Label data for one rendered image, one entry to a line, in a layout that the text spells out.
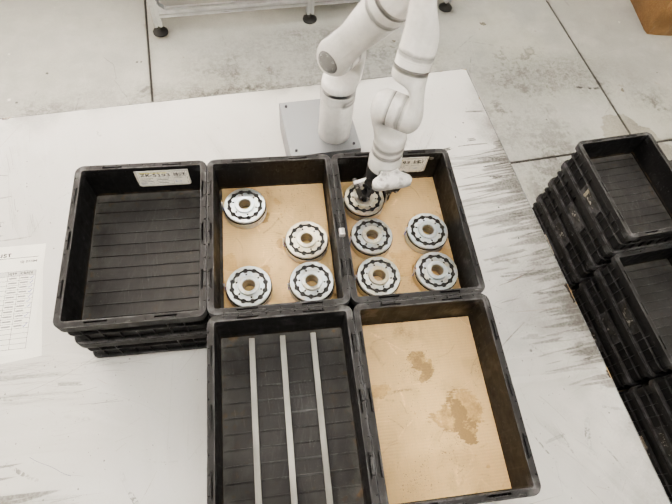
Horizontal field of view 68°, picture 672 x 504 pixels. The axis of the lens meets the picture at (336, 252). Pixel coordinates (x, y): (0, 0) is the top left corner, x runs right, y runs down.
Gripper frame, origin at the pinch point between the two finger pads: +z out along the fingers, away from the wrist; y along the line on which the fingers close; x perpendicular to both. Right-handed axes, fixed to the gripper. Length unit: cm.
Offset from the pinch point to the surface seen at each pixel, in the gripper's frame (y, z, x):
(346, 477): 23, 2, 62
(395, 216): -4.3, 2.3, 5.0
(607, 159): -103, 37, -24
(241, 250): 35.5, 2.2, 7.4
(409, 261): -4.1, 2.3, 18.2
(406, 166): -9.6, -3.0, -6.1
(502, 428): -11, 0, 60
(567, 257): -85, 59, 3
